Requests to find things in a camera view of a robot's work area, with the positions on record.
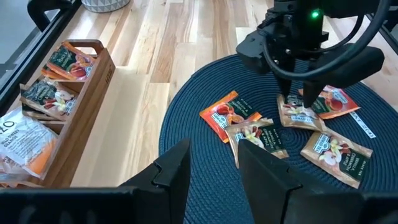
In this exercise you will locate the round navy woven placemat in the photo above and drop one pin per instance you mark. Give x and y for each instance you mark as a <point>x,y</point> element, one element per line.
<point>214,174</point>

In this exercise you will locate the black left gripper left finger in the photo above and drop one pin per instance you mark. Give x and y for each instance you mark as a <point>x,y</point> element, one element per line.
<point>149,202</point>

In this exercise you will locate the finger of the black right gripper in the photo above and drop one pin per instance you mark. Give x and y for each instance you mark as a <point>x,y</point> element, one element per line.
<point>348,70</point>
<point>252,53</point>

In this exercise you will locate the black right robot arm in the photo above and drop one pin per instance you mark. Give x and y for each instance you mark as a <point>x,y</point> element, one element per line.
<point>348,6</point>

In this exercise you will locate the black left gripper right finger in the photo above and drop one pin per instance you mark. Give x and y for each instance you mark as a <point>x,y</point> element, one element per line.
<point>280,202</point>

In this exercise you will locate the white orange tea sachet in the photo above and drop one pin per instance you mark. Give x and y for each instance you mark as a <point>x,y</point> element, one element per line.
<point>25,140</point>

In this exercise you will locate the brown wooden compartment tray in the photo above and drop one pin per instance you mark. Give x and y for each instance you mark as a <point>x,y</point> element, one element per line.
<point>90,102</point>

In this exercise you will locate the black frame hook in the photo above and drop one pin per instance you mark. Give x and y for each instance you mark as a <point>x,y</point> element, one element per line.
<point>40,12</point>

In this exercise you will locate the white paper label strip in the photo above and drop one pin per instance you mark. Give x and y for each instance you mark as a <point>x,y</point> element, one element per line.
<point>362,124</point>

